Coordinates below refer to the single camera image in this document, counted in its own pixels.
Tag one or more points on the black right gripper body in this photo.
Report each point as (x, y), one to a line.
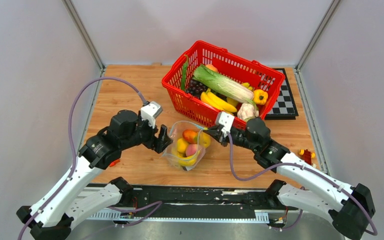
(237, 135)

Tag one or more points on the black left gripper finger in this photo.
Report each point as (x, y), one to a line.
(163, 133)
(162, 144)

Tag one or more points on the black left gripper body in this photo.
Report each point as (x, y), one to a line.
(144, 134)

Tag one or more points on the yellow pear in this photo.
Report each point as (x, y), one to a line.
(181, 146)

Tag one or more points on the clear zip top bag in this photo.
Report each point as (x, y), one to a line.
(175, 133)

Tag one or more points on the pink peach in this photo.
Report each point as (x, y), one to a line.
(192, 149)

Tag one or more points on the small yellow banana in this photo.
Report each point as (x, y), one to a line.
(184, 161)

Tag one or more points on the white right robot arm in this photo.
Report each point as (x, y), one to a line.
(348, 208)

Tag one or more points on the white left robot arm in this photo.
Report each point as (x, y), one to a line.
(59, 212)

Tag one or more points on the white cauliflower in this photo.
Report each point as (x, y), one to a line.
(247, 112)

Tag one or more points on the yellow bell pepper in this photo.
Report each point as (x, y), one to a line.
(260, 97)

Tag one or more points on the black white checkerboard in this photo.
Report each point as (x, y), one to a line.
(285, 107)

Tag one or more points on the white green napa cabbage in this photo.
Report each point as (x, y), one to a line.
(223, 85)

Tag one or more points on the red plastic shopping basket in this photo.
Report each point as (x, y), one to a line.
(249, 73)

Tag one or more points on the red toy car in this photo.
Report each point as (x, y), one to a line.
(307, 155)

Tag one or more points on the dark purple grapes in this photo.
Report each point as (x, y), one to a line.
(196, 88)

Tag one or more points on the green chili pepper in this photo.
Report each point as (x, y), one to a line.
(184, 70)

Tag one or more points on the small pale peach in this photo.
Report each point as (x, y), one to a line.
(212, 68)

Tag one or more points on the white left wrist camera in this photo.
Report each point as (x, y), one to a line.
(149, 112)

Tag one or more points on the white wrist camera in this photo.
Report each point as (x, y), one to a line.
(224, 122)
(149, 112)

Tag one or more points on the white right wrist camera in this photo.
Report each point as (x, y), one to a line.
(224, 122)

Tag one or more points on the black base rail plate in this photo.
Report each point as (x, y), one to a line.
(182, 202)

